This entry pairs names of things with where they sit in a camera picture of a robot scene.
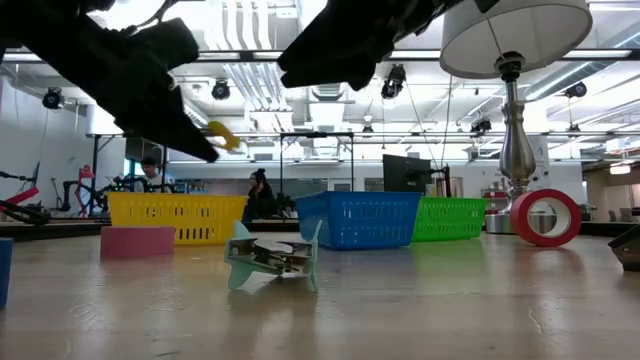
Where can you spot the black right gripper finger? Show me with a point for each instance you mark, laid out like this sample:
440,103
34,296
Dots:
330,45
350,81

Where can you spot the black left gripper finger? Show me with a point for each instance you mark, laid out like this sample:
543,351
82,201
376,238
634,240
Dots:
165,130

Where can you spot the small yellow stapler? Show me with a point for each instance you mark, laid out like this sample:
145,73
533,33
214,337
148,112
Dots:
224,135

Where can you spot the red tape roll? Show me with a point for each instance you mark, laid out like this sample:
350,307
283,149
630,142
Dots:
520,220

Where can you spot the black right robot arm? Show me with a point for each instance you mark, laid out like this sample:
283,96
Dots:
486,5

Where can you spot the black monitor on arm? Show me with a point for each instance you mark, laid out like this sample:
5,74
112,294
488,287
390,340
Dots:
405,172

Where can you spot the black ceiling spotlight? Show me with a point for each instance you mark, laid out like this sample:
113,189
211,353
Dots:
394,82
481,125
220,90
576,90
52,98

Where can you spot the person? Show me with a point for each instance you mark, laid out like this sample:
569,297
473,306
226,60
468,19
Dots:
150,175
260,197

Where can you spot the yellow plastic basket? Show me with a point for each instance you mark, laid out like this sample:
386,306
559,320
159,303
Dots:
175,215

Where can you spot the blue plastic basket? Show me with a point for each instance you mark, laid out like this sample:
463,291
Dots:
357,220

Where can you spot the green plastic basket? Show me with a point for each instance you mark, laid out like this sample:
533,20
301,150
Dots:
450,217

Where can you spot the silver lamp with white shade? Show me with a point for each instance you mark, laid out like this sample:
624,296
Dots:
515,150

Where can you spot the black metal stand frame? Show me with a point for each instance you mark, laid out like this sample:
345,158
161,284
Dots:
315,134

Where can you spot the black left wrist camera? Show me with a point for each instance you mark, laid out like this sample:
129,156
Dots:
165,45

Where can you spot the red machine frame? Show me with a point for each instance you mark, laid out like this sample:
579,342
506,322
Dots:
86,192

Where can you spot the black aluminium table frame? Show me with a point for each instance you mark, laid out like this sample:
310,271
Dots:
50,229

